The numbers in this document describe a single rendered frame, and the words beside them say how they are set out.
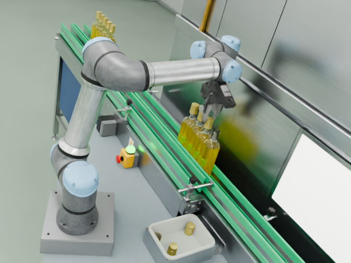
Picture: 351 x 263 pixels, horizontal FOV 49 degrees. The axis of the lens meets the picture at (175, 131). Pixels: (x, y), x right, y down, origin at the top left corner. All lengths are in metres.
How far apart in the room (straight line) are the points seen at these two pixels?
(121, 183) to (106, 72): 0.76
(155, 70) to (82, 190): 0.46
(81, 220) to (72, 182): 0.16
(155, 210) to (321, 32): 0.97
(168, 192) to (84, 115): 0.56
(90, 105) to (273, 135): 0.70
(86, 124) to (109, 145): 0.69
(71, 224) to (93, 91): 0.47
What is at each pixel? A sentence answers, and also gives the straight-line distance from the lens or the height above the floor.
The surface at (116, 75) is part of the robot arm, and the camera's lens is 1.14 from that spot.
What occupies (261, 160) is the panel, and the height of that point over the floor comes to 1.09.
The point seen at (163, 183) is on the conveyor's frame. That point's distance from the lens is 1.70.
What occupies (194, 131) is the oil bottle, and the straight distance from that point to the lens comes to 1.67.
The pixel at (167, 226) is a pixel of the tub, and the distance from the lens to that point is 1.55.
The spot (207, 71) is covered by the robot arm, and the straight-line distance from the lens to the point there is 1.27.
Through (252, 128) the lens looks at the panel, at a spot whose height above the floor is 1.18.
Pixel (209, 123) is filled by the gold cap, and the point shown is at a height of 1.15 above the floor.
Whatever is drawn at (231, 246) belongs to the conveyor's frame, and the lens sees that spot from 1.56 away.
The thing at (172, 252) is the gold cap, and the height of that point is 0.79.
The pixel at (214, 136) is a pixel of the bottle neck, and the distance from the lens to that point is 1.58.
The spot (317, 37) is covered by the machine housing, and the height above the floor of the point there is 1.61.
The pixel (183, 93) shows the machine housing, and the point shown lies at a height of 1.04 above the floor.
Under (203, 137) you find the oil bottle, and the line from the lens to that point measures 1.62.
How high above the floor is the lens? 1.91
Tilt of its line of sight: 31 degrees down
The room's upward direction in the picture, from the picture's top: 16 degrees clockwise
